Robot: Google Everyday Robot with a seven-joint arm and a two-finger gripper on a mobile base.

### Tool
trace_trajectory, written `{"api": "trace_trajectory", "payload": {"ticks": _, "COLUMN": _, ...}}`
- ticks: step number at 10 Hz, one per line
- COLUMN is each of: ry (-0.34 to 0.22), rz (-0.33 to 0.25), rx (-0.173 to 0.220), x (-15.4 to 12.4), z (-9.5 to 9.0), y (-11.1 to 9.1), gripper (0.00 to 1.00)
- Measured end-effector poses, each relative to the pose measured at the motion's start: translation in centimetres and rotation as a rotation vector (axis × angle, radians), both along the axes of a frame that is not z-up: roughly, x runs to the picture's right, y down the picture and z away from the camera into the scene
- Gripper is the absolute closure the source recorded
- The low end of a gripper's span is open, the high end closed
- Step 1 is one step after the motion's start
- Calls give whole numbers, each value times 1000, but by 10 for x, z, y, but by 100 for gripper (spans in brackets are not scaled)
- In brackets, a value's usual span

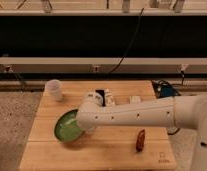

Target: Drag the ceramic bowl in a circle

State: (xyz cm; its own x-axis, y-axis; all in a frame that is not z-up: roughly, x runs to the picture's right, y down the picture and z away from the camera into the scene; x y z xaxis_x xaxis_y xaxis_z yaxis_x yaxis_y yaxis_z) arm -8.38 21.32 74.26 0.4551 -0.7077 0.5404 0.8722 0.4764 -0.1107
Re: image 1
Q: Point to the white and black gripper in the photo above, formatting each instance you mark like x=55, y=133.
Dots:
x=104, y=96

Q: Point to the green ceramic bowl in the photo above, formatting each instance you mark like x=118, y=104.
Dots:
x=66, y=128

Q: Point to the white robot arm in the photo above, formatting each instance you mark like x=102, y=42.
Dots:
x=189, y=112

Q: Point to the translucent plastic cup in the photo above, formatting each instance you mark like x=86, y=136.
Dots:
x=53, y=88

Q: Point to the brown oblong object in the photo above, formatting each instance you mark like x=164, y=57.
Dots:
x=140, y=141

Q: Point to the blue and black device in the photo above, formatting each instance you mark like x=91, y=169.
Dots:
x=164, y=89

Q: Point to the lower metal rail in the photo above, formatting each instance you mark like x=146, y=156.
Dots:
x=104, y=65

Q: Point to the metal rail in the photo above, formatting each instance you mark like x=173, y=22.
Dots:
x=146, y=12
x=104, y=65

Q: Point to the upper metal rail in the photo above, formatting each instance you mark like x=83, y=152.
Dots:
x=146, y=12

